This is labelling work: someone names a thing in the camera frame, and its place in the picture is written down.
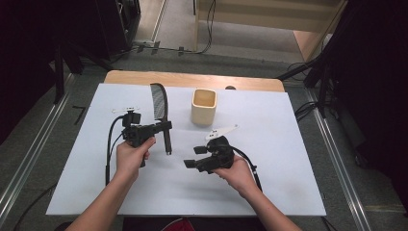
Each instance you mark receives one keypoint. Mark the black curtain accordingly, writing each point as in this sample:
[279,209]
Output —
[378,80]

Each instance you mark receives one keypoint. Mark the person's right hand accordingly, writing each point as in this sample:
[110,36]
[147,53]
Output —
[240,178]

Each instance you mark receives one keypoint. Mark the black equipment cabinet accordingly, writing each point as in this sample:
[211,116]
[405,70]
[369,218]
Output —
[118,25]

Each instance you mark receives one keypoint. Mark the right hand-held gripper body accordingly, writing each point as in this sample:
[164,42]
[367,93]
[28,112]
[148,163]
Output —
[219,155]

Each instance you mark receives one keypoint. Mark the white board sheet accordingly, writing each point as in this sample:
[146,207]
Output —
[272,144]

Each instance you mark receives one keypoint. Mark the black tripod stand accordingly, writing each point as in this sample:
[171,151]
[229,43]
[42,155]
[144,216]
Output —
[322,83]

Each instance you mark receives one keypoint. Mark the cream square cup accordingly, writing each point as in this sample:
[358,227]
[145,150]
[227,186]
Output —
[203,114]

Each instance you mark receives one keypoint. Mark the light wooden bench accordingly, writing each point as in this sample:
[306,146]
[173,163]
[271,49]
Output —
[272,16]

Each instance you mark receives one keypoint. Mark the black metal stand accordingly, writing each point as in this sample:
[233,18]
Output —
[59,73]

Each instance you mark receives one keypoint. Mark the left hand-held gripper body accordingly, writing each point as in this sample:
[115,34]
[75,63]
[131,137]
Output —
[138,133]

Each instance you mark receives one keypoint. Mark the power strip with plugs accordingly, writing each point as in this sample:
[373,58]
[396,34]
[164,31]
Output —
[155,46]

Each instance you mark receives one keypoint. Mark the person's red clothing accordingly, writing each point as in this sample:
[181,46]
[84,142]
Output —
[179,225]

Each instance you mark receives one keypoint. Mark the metal floor rail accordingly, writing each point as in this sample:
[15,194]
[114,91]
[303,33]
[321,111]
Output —
[340,160]
[35,141]

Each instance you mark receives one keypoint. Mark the person's left hand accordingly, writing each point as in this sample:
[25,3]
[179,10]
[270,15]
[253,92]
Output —
[131,160]

